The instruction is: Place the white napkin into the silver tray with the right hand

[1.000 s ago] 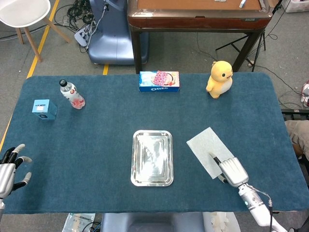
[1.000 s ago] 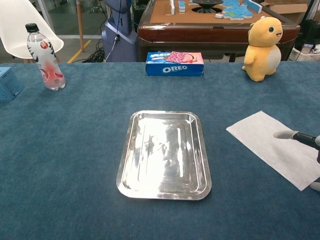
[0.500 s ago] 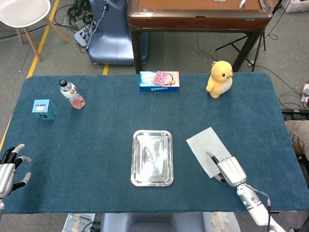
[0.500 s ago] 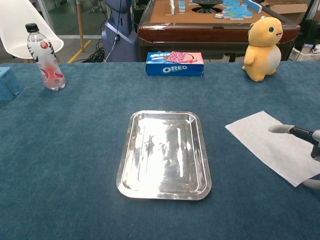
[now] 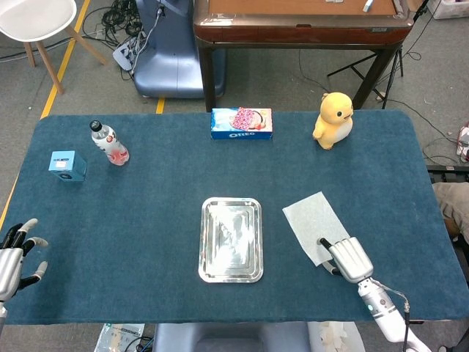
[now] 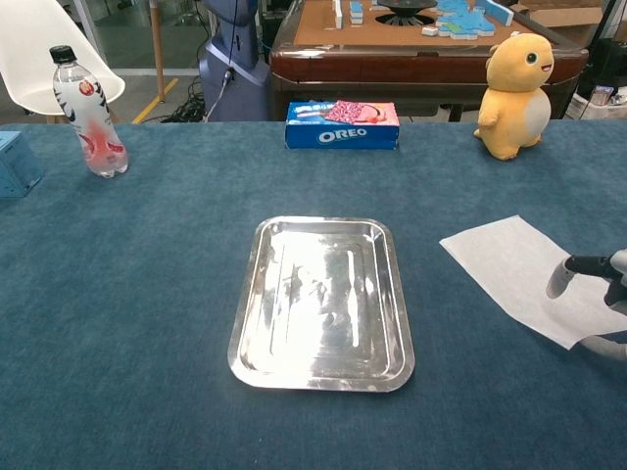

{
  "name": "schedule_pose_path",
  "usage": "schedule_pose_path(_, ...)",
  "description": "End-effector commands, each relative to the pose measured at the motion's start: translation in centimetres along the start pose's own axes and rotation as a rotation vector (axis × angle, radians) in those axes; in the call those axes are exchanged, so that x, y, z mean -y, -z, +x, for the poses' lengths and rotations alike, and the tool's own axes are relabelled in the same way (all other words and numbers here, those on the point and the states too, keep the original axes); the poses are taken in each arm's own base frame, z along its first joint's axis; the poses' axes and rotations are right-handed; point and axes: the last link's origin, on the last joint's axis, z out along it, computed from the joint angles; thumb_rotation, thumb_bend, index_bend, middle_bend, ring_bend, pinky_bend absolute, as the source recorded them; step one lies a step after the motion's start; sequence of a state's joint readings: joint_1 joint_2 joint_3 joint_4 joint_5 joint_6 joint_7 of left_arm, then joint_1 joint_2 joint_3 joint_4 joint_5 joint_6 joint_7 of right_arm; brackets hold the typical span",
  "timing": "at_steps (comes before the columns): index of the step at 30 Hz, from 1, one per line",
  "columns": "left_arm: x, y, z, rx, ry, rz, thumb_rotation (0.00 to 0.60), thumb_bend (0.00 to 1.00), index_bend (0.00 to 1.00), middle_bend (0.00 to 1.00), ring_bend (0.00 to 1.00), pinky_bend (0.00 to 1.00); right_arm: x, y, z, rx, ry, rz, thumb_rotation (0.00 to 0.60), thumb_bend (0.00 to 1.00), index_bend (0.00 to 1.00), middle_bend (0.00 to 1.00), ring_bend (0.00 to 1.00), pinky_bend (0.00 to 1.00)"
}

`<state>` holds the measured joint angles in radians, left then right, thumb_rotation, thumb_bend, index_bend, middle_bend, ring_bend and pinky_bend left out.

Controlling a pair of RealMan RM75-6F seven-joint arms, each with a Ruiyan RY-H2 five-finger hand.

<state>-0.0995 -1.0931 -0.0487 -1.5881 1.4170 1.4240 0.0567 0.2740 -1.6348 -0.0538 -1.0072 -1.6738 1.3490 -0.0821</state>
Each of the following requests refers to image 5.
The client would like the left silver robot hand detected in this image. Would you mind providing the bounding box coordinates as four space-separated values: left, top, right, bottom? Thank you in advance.
0 218 49 304

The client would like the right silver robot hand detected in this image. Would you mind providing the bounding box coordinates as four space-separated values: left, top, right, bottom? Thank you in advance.
317 237 374 284

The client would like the white paper napkin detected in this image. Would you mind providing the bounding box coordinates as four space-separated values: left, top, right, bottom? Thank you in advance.
282 190 351 268

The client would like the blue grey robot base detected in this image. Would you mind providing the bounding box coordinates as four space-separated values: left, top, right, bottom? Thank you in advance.
132 0 226 99

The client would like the silver metal tray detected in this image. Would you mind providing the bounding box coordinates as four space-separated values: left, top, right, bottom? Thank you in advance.
198 197 263 284

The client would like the white foam piece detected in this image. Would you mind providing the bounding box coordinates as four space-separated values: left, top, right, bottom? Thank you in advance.
307 321 366 352

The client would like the small light blue box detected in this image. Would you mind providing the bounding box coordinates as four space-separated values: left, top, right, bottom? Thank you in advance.
48 150 88 183

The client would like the brown cloth heap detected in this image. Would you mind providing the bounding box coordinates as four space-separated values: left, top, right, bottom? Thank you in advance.
432 182 469 235

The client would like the white plastic bag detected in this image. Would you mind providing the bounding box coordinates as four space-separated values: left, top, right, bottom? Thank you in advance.
94 323 146 352

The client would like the yellow plush toy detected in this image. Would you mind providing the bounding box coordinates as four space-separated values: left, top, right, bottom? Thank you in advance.
312 92 355 150

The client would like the grey blue robot torso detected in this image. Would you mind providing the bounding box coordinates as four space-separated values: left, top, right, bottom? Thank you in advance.
152 322 311 352

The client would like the clear bottle with red label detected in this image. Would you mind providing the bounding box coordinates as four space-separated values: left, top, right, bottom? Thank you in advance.
89 120 130 166

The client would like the white red power strip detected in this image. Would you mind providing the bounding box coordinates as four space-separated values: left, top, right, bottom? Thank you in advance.
456 122 469 162

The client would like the blue Oreo cookie box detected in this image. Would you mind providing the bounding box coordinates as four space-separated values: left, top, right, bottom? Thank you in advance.
210 107 274 141

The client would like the black tripod stand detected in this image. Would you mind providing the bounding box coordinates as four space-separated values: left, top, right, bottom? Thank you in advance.
327 0 429 110

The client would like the brown mahjong table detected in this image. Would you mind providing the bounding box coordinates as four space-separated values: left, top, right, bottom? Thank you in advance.
193 0 415 113

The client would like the white chair with wooden legs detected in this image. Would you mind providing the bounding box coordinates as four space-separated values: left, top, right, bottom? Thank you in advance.
0 0 110 95

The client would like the white storage box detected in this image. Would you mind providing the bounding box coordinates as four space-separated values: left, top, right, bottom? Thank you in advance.
428 0 469 20

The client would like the thin wrist wire bundle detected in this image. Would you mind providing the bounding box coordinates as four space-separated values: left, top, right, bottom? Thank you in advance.
373 279 412 352

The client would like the black metal rail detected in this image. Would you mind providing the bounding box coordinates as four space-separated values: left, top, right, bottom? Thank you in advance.
426 164 469 184

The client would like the black cable bundle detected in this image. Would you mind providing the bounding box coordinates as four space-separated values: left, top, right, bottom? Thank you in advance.
82 0 146 48

